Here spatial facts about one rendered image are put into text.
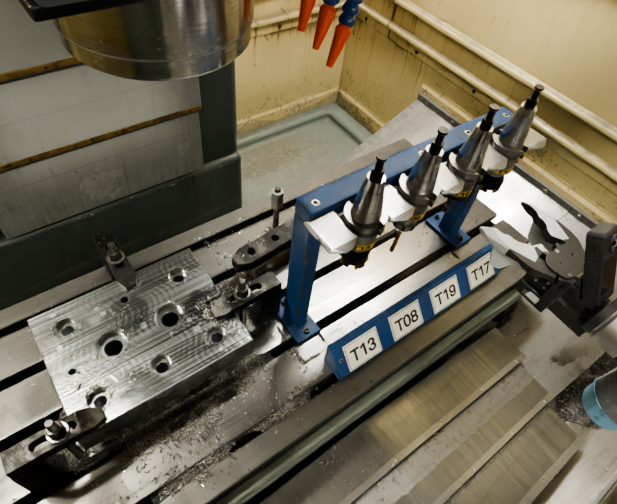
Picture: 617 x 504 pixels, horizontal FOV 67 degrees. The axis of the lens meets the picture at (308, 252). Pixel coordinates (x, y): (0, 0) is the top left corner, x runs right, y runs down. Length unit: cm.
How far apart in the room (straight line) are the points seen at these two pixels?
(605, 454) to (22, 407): 118
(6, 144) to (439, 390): 97
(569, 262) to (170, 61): 60
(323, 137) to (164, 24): 150
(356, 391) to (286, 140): 115
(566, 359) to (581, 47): 73
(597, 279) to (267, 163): 121
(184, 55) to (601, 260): 57
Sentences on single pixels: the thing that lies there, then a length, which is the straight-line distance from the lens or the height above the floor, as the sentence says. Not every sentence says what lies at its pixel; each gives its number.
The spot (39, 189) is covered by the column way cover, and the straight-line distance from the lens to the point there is 108.
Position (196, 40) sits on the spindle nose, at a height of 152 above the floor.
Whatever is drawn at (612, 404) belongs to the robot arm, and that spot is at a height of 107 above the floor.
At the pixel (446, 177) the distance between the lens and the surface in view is 77.
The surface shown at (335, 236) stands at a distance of 64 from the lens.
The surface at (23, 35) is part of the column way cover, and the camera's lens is 90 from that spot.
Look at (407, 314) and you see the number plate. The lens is 92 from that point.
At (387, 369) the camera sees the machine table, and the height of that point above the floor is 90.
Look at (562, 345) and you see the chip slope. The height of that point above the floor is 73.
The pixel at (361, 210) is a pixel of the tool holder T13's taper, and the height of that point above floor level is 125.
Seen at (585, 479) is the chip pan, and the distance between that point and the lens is 126.
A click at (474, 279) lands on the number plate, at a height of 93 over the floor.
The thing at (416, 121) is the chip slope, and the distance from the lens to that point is 159.
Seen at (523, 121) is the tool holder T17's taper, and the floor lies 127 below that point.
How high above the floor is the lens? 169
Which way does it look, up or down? 51 degrees down
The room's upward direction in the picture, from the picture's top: 9 degrees clockwise
